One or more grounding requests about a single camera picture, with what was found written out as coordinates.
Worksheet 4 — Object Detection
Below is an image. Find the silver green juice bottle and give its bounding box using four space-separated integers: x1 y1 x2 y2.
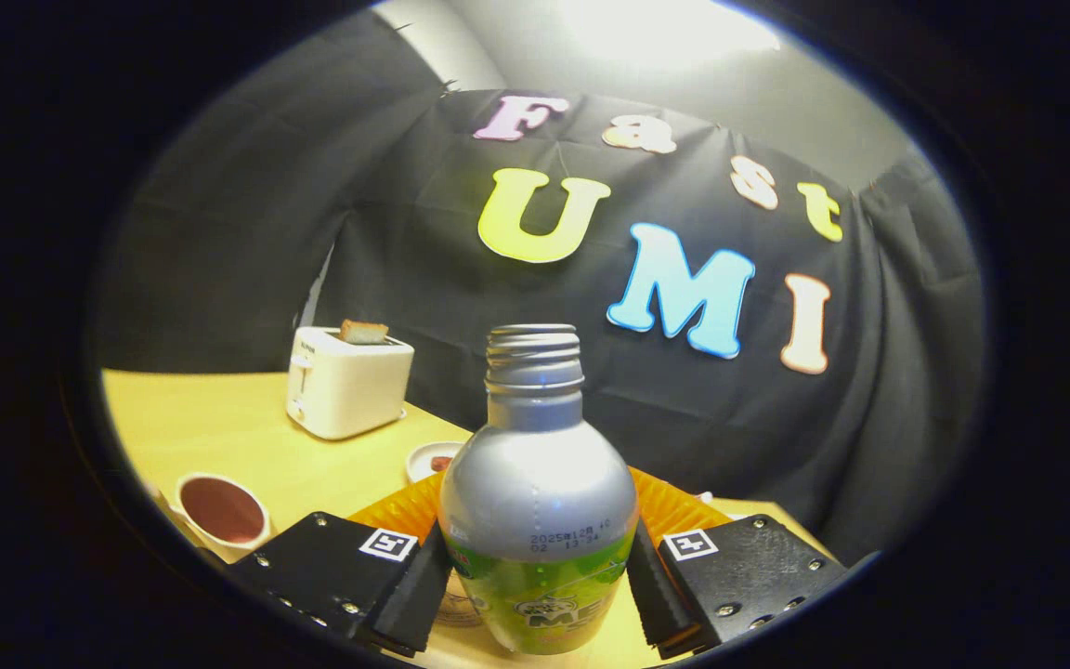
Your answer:
438 323 640 655

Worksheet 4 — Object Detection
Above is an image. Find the small white round dish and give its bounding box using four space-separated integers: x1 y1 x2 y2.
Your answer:
405 441 466 484

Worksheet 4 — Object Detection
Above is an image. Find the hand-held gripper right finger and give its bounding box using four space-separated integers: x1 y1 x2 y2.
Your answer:
626 467 852 659

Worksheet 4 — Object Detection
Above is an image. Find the cream cup with handle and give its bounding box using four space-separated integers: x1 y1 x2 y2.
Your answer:
140 472 273 565

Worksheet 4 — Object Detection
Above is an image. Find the wooden table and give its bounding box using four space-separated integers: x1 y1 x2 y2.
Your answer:
100 369 838 669

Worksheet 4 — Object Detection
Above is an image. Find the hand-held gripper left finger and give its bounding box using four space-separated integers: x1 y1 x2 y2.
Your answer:
224 469 454 659

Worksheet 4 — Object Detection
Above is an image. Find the white toaster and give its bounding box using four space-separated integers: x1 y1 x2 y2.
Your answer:
286 325 415 441

